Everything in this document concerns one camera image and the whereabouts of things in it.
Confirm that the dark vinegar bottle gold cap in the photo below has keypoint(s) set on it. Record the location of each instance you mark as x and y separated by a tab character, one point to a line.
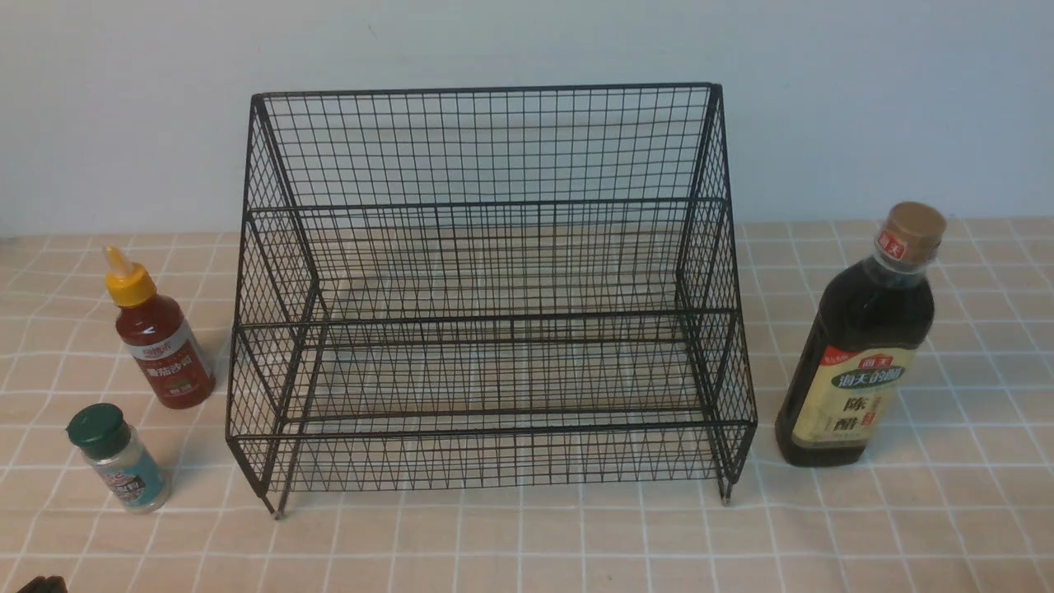
871	320

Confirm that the red sauce bottle yellow cap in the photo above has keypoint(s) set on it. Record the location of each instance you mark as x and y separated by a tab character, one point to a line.
157	335

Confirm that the small green-capped seasoning jar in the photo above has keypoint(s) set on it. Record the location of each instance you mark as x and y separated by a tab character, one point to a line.
112	448

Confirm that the beige grid-pattern tablecloth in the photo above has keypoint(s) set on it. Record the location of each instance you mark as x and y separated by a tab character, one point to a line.
954	494

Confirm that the black wire mesh shelf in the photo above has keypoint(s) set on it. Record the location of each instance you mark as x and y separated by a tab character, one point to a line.
493	287

